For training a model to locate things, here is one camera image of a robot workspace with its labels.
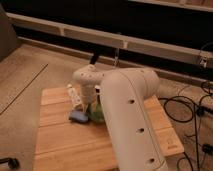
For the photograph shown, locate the black floor cables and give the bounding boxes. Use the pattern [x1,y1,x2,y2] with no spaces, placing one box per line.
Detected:
[157,41,213,171]

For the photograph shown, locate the green ceramic bowl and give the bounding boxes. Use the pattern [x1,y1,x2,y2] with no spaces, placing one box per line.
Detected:
[87,96,104,123]

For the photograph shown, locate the black cylindrical post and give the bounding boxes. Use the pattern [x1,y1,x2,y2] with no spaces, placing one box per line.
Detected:
[89,52,100,65]

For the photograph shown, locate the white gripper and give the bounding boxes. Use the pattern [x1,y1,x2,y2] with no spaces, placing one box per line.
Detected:
[67,84,97,113]

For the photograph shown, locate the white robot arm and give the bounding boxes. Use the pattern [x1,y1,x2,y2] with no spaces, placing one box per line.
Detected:
[73,65,169,171]

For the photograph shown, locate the black office chair wheel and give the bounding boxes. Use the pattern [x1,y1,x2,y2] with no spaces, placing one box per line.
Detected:
[0,158,20,169]

